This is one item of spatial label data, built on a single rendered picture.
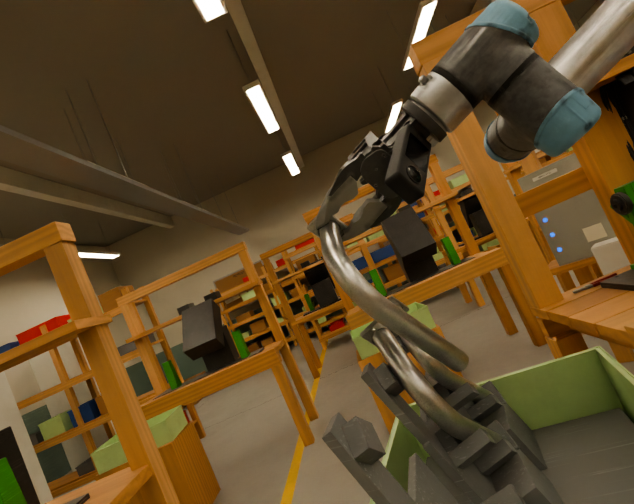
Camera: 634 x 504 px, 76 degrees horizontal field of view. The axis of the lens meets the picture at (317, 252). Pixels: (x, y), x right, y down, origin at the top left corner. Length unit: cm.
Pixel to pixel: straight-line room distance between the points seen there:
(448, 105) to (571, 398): 63
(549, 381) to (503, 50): 63
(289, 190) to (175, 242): 350
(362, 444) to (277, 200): 1104
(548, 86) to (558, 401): 61
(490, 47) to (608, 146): 124
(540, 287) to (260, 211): 1019
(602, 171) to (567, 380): 97
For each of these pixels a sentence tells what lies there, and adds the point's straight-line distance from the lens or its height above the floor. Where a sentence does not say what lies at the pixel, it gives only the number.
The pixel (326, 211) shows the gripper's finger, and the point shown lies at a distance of 57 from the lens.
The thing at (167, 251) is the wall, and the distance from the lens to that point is 1214.
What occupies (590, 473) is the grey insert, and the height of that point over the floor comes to 85.
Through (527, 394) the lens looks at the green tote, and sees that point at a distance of 95.
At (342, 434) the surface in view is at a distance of 44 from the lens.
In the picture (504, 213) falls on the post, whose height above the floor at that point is 124.
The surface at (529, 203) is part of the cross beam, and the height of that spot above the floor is 123.
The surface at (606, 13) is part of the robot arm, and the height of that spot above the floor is 147.
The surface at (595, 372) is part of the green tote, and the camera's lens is 96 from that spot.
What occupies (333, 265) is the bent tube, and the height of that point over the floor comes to 130.
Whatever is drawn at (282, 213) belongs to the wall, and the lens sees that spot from 1131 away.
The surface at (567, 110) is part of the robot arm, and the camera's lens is 57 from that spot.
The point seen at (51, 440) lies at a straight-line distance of 654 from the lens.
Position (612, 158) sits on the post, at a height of 126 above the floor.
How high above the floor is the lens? 129
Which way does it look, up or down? 4 degrees up
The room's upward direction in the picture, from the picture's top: 24 degrees counter-clockwise
